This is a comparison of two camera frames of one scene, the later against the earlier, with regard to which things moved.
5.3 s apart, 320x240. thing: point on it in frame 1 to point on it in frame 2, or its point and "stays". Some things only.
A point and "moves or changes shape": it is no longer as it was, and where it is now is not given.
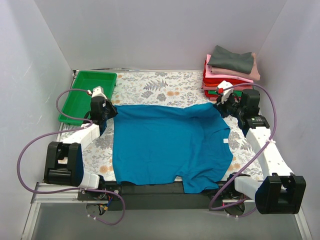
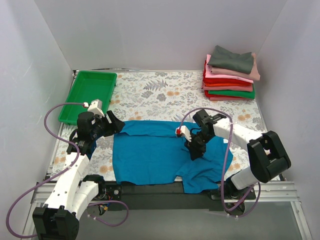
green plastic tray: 77,104 stays
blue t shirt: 158,146 moves or changes shape
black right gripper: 223,107 to 196,144
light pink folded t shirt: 208,73 stays
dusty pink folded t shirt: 255,75 stays
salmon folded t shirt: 243,87 stays
